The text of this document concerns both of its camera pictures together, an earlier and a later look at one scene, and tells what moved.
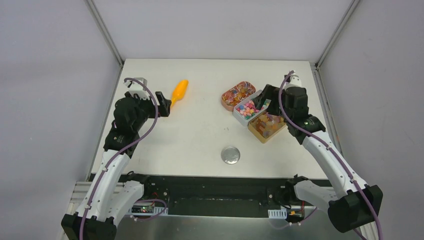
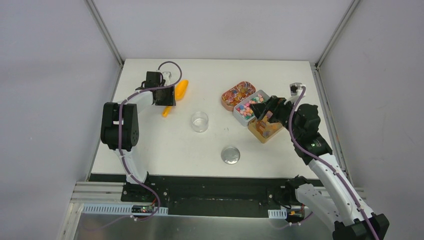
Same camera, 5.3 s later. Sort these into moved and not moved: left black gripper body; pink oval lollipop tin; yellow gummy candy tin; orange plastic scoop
Moved: left black gripper body
Not moved: orange plastic scoop; pink oval lollipop tin; yellow gummy candy tin
